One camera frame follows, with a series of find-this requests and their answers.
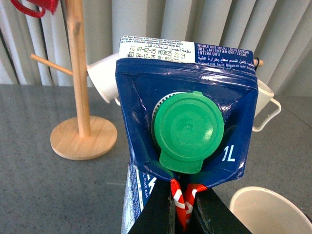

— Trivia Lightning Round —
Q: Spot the white ribbed mug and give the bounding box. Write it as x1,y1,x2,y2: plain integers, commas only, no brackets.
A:
252,79,282,132

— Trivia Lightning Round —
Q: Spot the red mug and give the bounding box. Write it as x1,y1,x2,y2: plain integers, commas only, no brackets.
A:
10,0,59,18

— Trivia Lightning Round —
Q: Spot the white cup on tree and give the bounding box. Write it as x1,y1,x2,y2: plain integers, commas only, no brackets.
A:
87,53,120,106

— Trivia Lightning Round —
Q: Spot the blue white milk carton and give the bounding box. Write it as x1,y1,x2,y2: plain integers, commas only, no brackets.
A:
116,36,258,233

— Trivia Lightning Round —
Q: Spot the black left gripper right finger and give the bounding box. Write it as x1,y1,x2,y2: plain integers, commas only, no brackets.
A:
194,189,246,234

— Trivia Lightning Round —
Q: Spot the beige pleated curtain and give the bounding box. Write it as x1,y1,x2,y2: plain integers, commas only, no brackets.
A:
0,0,312,97

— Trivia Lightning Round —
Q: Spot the wooden mug tree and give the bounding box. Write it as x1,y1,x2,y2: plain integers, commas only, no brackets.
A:
30,0,264,161

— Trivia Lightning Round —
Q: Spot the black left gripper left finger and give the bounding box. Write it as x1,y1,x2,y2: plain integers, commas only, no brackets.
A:
127,178,176,234

